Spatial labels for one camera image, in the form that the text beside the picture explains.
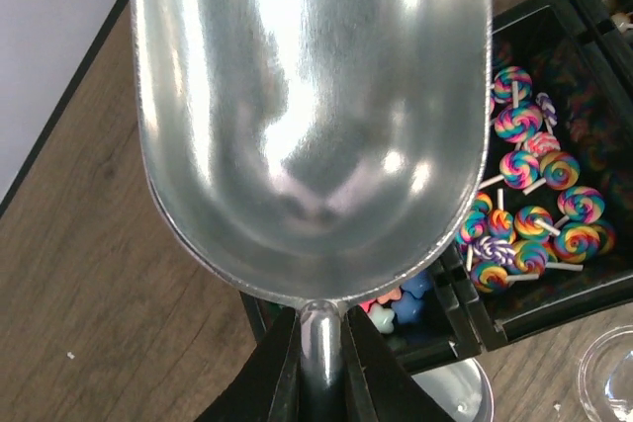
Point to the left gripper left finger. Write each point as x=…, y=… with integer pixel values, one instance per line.
x=267, y=387

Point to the pile of rainbow lollipops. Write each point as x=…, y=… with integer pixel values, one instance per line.
x=534, y=215

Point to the pile of star candies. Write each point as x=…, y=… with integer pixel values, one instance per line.
x=400, y=314

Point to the metal candy scoop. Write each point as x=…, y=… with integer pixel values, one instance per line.
x=314, y=153

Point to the clear glass jar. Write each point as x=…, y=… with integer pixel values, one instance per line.
x=604, y=378

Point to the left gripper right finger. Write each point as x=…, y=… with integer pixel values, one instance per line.
x=377, y=388

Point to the round metal jar lid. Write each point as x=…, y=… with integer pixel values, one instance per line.
x=462, y=389

